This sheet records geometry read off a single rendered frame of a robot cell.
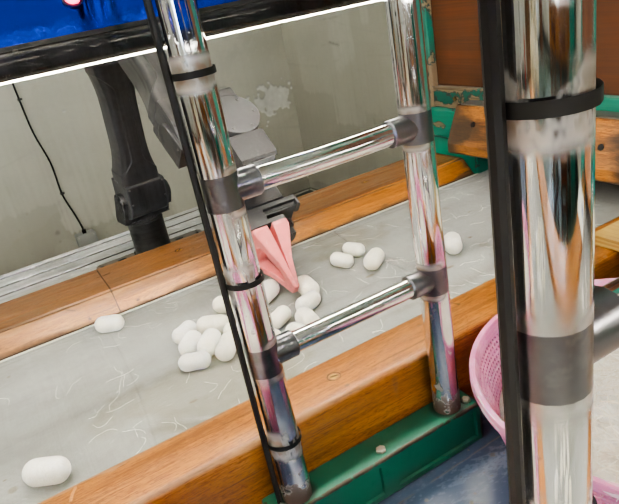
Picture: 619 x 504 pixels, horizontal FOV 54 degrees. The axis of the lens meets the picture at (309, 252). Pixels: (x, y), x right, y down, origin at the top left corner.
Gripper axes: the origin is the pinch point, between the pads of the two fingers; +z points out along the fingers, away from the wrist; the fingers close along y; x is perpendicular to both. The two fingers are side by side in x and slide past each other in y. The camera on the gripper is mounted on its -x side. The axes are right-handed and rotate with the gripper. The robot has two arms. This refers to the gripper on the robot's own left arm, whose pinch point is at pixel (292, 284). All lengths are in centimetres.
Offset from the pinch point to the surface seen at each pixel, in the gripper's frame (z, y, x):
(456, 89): -19.7, 42.1, 2.0
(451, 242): 4.8, 18.4, -4.0
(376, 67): -103, 117, 92
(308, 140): -127, 116, 159
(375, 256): 1.5, 10.4, -1.2
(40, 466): 8.4, -29.6, -7.4
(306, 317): 5.9, -2.8, -5.0
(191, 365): 4.6, -14.8, -2.8
